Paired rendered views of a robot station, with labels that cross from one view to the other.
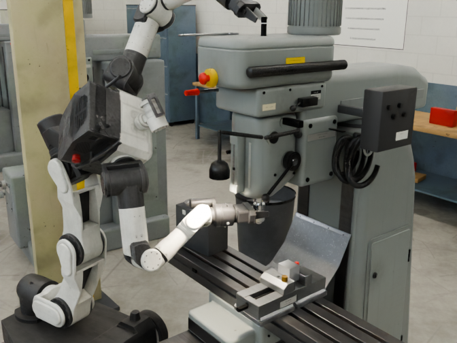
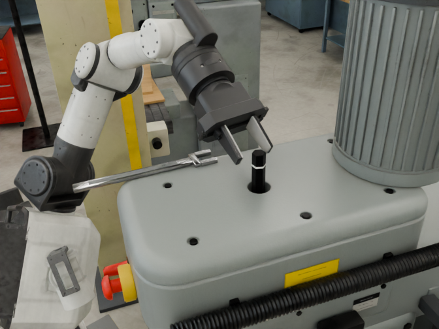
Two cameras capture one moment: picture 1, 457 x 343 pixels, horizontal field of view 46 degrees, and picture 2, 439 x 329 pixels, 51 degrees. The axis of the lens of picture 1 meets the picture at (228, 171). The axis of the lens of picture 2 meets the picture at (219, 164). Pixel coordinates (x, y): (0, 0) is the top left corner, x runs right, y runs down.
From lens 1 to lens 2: 1.42 m
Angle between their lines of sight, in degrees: 24
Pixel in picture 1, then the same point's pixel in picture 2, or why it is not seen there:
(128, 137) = (32, 306)
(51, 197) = not seen: hidden behind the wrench
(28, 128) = not seen: hidden behind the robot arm
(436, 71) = not seen: outside the picture
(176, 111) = (307, 17)
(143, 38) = (80, 120)
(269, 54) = (237, 279)
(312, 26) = (378, 168)
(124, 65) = (39, 176)
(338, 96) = (424, 284)
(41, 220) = (94, 205)
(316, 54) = (372, 246)
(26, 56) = (57, 35)
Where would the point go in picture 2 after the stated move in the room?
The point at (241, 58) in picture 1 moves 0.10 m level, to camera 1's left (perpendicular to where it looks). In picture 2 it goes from (159, 298) to (95, 282)
